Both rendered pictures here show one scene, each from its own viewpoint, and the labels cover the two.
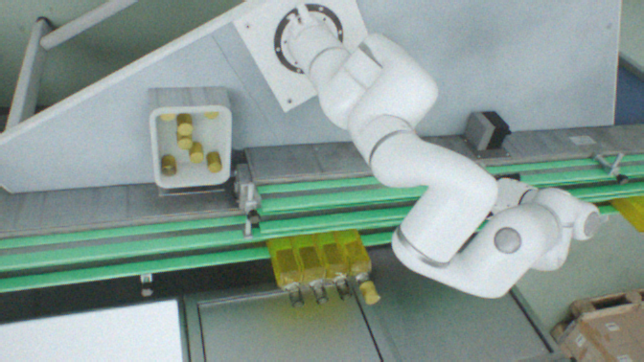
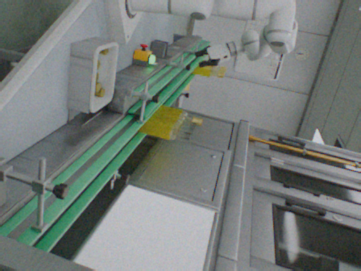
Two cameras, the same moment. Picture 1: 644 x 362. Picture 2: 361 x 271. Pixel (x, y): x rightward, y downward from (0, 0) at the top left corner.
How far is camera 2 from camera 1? 1.14 m
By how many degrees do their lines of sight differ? 50
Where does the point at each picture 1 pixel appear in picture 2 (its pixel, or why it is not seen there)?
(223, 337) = (168, 181)
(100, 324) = (118, 218)
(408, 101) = not seen: outside the picture
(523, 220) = not seen: hidden behind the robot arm
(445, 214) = (291, 14)
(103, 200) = (60, 141)
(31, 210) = (31, 166)
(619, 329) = not seen: hidden behind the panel
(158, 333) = (147, 199)
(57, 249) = (81, 173)
